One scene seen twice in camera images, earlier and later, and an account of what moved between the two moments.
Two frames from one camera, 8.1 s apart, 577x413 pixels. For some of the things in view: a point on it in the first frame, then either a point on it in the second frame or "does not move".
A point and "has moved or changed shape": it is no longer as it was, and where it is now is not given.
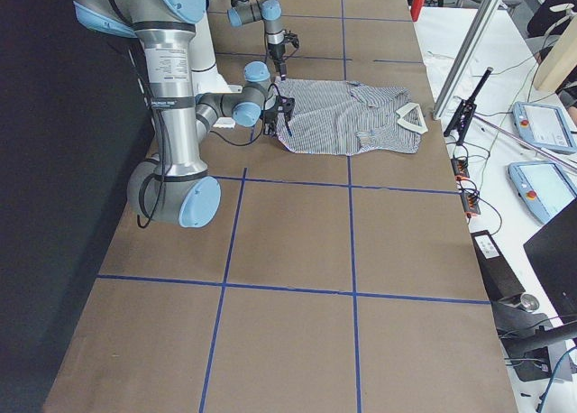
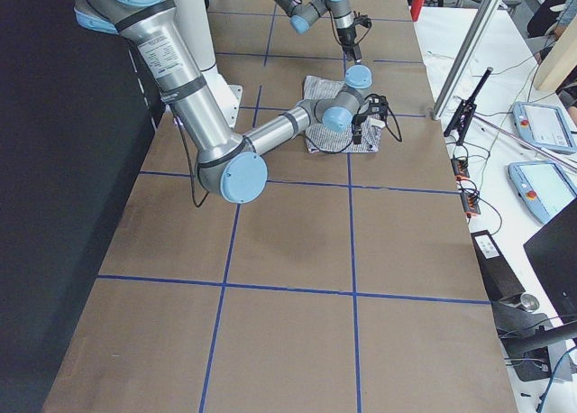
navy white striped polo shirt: [347, 117] has moved or changed shape
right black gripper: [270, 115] → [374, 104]
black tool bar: [460, 122] does not move
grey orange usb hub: [460, 167] does not move
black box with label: [499, 279] does not move
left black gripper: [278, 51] → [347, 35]
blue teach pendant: [544, 127] does not move
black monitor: [552, 252] does not move
